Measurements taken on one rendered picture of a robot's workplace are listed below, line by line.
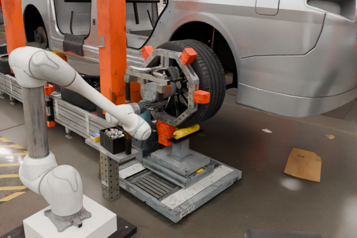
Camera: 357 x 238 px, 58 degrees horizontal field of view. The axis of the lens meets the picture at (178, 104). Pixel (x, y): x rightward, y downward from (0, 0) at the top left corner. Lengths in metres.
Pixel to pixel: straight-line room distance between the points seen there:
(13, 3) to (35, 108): 2.72
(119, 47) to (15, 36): 1.93
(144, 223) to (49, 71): 1.33
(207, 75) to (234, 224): 1.05
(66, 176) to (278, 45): 1.49
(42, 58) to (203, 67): 1.13
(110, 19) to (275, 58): 1.23
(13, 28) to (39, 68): 2.83
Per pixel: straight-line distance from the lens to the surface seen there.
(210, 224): 2.41
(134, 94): 2.80
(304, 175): 3.16
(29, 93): 1.66
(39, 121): 1.71
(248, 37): 2.33
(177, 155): 2.69
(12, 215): 2.66
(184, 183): 2.54
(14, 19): 4.29
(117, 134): 2.29
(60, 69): 1.49
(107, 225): 1.80
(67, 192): 1.68
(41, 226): 1.83
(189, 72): 2.19
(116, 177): 2.55
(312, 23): 2.15
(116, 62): 2.62
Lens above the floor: 1.50
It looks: 19 degrees down
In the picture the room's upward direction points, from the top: 2 degrees clockwise
